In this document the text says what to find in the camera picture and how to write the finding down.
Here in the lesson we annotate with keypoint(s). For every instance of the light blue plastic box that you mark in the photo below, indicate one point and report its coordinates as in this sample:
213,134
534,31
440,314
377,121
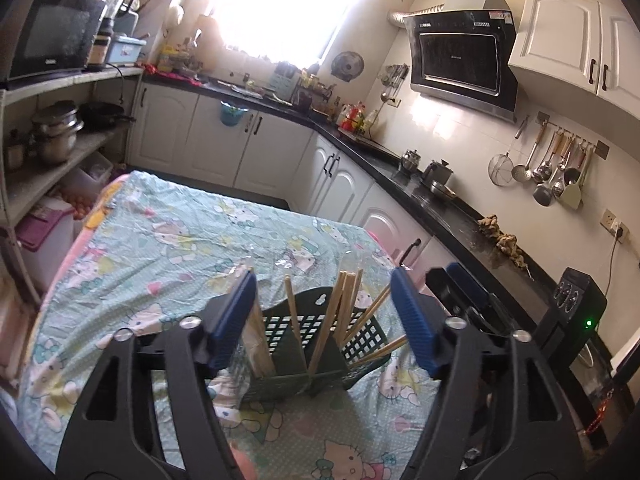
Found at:
125,52

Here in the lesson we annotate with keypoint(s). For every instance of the person's left hand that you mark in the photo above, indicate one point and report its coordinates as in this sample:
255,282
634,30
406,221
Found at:
246,467

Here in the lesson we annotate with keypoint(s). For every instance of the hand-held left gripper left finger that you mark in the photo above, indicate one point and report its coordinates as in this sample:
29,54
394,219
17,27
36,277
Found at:
232,320

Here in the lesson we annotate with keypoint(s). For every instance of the blue hanging bin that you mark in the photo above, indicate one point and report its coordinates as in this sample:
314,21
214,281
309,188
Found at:
233,114

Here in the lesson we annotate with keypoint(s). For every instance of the hanging knife rack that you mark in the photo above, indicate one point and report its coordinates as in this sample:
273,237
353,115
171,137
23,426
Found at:
395,77

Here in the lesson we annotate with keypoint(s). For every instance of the purple lid storage box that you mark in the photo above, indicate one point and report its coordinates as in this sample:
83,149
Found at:
42,225

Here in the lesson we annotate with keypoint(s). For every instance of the ginger roots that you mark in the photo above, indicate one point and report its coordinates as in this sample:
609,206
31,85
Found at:
507,245

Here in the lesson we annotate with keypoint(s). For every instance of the blue countertop organizer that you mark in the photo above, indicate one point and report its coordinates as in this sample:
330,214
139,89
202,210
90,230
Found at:
282,82

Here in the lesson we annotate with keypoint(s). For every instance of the kitchen window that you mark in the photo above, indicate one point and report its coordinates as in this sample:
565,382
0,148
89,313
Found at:
285,5

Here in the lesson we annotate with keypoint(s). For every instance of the small steel teapot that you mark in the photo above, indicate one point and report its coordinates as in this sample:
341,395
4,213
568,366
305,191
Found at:
410,161

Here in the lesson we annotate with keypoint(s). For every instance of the metal shelf rack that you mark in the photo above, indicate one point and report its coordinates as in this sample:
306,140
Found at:
45,180

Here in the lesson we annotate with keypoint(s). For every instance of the wall power socket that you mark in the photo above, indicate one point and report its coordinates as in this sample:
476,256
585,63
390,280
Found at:
612,222

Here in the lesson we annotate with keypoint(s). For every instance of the pale green spatula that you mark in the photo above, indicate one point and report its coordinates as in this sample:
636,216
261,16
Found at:
572,195

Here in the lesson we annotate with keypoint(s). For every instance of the black frying pan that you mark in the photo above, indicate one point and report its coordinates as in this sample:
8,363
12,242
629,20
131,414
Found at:
102,112

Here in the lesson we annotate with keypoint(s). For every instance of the stacked steel pots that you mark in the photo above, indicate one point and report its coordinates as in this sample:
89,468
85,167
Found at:
57,135

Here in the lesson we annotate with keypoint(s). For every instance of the cartoon print tablecloth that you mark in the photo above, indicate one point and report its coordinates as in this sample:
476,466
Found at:
175,240

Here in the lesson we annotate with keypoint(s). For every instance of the black blender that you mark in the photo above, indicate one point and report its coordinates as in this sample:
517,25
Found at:
120,5

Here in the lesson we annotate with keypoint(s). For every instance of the black range hood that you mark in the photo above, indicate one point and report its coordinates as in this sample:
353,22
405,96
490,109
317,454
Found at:
460,60

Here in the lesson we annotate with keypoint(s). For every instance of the group of bamboo chopsticks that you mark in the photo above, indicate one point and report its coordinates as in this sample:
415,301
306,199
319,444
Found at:
345,300

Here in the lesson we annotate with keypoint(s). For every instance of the small wall fan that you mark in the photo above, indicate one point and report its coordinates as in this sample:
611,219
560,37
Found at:
347,66

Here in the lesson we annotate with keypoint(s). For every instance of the green plastic utensil basket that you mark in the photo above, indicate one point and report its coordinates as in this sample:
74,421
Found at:
325,360

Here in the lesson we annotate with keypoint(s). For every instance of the white upper cabinet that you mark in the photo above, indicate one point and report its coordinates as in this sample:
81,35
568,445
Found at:
555,35

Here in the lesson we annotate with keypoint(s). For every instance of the row of hanging steel utensils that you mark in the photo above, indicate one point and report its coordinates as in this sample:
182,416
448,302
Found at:
542,190

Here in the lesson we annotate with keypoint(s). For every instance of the black microwave oven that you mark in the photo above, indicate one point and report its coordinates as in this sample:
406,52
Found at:
55,35

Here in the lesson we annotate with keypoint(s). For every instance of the silver exhaust duct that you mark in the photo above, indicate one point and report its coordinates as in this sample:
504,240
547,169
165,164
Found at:
415,14

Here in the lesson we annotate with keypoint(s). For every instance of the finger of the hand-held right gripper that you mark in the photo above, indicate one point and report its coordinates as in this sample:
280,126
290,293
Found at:
467,285
440,290

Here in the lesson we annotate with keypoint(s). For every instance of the cluster of condiment bottles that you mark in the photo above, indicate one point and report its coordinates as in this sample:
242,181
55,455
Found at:
355,117

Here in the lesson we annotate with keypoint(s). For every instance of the metal kettle on stove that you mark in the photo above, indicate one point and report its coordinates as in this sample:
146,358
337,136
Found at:
440,175

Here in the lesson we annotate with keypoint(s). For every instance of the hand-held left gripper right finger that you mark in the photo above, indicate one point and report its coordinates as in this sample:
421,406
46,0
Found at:
415,325

